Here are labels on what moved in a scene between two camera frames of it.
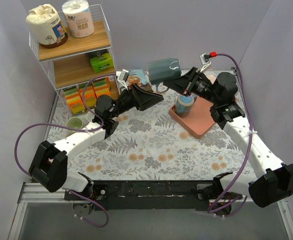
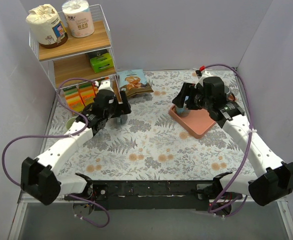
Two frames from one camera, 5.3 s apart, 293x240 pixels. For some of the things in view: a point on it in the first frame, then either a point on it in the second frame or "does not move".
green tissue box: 101,63 does not move
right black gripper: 189,82 -> 186,94
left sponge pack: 74,100 does not move
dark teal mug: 161,70 -> 120,120
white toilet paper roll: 79,17 does not move
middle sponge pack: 88,94 does not move
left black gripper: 137,97 -> 122,108
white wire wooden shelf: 83,61 does not move
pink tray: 198,121 does not move
